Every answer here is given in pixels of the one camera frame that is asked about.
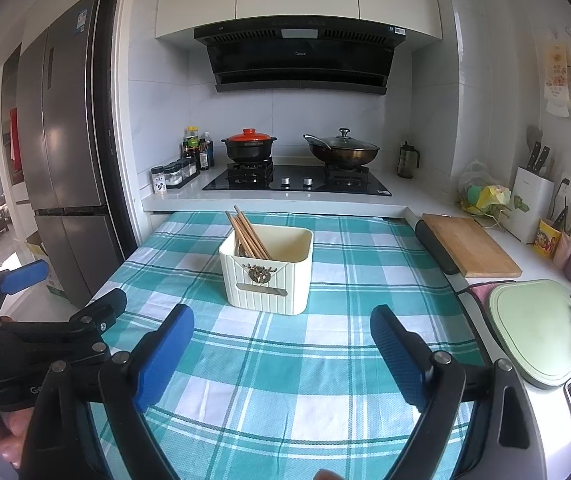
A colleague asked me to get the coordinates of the glass french press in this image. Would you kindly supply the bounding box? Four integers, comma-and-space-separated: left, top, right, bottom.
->
397, 141, 419, 180

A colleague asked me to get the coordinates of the yellow printed cup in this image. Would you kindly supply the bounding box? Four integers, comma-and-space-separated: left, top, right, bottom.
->
537, 217, 563, 260

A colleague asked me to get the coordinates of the hanging printed towel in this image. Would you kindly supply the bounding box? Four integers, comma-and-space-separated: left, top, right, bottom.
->
543, 30, 571, 118

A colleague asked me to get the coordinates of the grey refrigerator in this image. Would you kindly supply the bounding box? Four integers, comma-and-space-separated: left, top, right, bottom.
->
16, 0, 121, 308

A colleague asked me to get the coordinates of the wok with glass lid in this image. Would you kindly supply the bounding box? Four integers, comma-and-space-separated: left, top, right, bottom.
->
303, 127, 381, 170

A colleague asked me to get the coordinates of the black range hood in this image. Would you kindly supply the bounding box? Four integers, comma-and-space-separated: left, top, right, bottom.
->
194, 16, 407, 97

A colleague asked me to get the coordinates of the teal plaid tablecloth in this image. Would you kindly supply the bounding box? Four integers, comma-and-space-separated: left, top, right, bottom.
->
83, 210, 491, 480

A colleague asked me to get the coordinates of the pink cup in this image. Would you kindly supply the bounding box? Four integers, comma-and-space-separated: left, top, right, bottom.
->
553, 232, 571, 268

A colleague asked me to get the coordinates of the rack of spice jars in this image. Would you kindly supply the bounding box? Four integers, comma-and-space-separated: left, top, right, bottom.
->
164, 156, 201, 190

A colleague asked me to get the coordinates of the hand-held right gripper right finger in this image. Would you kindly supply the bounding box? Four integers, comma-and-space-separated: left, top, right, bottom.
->
369, 304, 549, 480

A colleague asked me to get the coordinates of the set of wooden chopsticks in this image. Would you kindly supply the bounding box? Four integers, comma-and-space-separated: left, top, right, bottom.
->
226, 205, 274, 261

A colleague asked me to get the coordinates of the dark door frame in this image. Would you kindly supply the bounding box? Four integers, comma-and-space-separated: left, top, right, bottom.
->
83, 0, 139, 266

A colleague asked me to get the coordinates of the black clay pot red lid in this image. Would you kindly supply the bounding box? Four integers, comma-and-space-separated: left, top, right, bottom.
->
220, 128, 279, 163

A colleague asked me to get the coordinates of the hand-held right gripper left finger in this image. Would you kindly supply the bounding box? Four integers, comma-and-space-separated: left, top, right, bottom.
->
20, 303, 195, 480

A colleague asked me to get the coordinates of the green cutting board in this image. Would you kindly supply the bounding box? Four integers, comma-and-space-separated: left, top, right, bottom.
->
488, 279, 571, 390

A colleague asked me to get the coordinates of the pink cloth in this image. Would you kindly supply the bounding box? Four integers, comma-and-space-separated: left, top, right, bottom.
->
463, 280, 516, 306

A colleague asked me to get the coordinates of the white knife block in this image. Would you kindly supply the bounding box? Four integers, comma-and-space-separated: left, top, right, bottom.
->
508, 166, 555, 245

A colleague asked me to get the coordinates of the black glass gas stove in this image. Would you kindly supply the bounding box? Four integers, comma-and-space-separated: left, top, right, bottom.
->
202, 157, 393, 197

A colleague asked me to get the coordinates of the cream ribbed utensil box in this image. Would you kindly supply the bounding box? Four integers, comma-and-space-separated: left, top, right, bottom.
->
218, 225, 315, 317

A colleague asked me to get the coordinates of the wooden cutting board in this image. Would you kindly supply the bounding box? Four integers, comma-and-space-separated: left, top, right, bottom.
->
421, 213, 523, 278

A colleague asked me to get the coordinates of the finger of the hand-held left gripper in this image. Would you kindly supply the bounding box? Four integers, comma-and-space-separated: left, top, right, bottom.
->
0, 259, 50, 306
66, 288, 128, 356

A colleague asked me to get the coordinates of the red hanging decoration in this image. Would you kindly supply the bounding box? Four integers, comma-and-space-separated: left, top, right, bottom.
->
8, 107, 20, 173

